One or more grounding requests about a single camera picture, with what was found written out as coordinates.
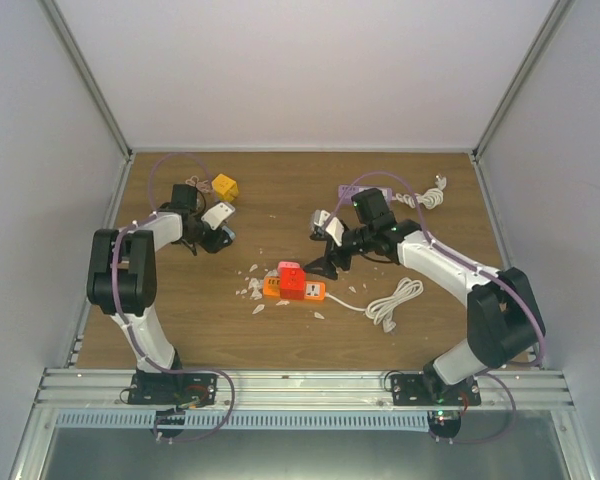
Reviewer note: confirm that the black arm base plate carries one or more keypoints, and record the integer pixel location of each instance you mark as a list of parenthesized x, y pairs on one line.
[(414, 389)]

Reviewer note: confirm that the red cube socket adapter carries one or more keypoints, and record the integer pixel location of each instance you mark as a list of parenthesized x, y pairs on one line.
[(292, 284)]

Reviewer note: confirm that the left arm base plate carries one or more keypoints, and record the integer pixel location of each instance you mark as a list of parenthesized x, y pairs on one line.
[(160, 389)]

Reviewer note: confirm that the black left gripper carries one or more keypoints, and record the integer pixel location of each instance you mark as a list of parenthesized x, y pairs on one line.
[(215, 244)]

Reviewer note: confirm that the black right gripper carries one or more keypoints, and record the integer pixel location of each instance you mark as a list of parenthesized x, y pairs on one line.
[(327, 264)]

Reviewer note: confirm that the aluminium frame rail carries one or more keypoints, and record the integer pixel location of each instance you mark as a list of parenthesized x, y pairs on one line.
[(307, 390)]

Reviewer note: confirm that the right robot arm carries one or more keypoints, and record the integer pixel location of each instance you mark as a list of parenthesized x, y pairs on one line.
[(502, 315)]

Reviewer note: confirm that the yellow cube socket adapter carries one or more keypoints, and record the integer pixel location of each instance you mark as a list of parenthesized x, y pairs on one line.
[(225, 187)]

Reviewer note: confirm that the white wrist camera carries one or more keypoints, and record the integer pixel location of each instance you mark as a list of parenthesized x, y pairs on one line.
[(325, 226), (217, 215)]

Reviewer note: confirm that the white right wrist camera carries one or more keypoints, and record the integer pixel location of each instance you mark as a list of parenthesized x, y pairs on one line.
[(325, 226)]

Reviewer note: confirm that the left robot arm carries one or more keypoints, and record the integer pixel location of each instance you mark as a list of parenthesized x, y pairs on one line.
[(122, 275)]

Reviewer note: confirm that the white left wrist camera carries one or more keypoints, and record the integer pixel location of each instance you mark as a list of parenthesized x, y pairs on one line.
[(217, 215)]

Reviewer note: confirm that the blue USB charger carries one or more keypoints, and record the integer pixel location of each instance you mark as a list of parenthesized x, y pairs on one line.
[(228, 235)]

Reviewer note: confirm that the slotted cable duct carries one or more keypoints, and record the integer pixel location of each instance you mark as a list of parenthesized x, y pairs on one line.
[(256, 420)]

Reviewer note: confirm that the large pink plug adapter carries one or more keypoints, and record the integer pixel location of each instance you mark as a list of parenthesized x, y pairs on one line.
[(285, 265)]

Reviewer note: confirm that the white paper scraps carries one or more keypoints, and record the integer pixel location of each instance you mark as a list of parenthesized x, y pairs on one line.
[(259, 271)]

